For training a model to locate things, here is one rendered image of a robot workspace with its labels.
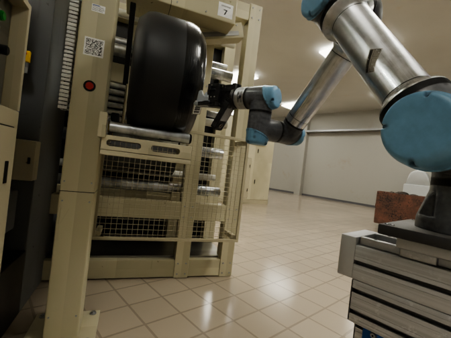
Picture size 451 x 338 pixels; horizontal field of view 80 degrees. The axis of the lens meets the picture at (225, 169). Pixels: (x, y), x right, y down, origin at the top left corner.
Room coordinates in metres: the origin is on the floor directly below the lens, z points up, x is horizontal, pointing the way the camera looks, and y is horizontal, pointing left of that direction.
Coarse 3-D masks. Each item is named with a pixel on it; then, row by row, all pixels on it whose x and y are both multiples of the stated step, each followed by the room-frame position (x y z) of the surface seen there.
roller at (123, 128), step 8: (112, 128) 1.07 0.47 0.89; (120, 128) 1.08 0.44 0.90; (128, 128) 1.09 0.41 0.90; (136, 128) 1.10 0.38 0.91; (144, 128) 1.12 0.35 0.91; (152, 128) 1.13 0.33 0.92; (144, 136) 1.12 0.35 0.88; (152, 136) 1.13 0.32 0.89; (160, 136) 1.14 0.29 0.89; (168, 136) 1.15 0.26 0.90; (176, 136) 1.16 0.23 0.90; (184, 136) 1.17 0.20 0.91
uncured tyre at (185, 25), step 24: (144, 24) 1.04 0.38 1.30; (168, 24) 1.06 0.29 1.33; (192, 24) 1.14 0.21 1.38; (144, 48) 1.00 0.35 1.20; (168, 48) 1.02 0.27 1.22; (192, 48) 1.06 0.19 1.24; (144, 72) 1.00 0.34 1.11; (168, 72) 1.02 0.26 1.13; (192, 72) 1.05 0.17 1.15; (144, 96) 1.03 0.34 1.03; (168, 96) 1.05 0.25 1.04; (192, 96) 1.08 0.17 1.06; (144, 120) 1.10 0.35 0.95; (168, 120) 1.12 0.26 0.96; (192, 120) 1.17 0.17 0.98
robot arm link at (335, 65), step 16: (336, 48) 0.75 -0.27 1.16; (336, 64) 0.76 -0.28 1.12; (320, 80) 0.80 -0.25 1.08; (336, 80) 0.79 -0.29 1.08; (304, 96) 0.84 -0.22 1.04; (320, 96) 0.82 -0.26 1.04; (304, 112) 0.86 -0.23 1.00; (288, 128) 0.90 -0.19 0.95; (304, 128) 0.91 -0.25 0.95; (288, 144) 0.95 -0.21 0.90
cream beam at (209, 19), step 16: (128, 0) 1.46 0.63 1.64; (144, 0) 1.44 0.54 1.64; (160, 0) 1.44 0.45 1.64; (176, 0) 1.46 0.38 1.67; (192, 0) 1.49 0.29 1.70; (208, 0) 1.52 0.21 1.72; (224, 0) 1.56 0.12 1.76; (176, 16) 1.57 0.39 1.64; (192, 16) 1.55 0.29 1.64; (208, 16) 1.53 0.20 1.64; (224, 32) 1.68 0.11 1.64
